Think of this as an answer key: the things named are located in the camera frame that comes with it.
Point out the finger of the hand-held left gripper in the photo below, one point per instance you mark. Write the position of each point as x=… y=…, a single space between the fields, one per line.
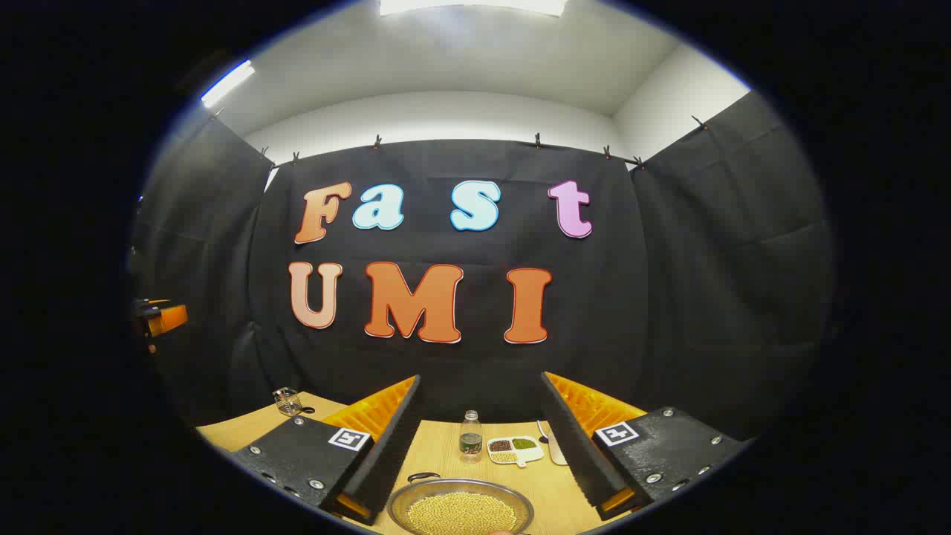
x=169 y=319

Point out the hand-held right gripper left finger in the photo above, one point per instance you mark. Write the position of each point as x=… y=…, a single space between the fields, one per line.
x=386 y=453

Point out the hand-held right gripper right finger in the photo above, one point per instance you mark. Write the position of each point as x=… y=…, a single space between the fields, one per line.
x=576 y=453

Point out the heap of soybeans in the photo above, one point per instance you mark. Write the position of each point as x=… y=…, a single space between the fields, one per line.
x=461 y=514

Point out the white spoon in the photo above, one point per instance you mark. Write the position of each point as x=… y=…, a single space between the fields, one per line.
x=557 y=452

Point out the white divided plate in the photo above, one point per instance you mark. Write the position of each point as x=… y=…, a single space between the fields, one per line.
x=536 y=451

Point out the pile of green beans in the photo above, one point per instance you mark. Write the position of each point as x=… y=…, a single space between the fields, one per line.
x=524 y=443

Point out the pile of yellow beans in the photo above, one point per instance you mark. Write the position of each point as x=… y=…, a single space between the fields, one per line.
x=504 y=457

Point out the pile of red beans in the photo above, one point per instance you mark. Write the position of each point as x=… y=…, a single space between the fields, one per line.
x=500 y=445

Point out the clear plastic water bottle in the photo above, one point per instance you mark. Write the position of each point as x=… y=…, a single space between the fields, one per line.
x=470 y=442

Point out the black backdrop cloth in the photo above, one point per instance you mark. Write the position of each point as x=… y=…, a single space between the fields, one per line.
x=483 y=371

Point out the ceiling light panel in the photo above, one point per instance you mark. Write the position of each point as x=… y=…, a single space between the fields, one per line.
x=226 y=82
x=472 y=6

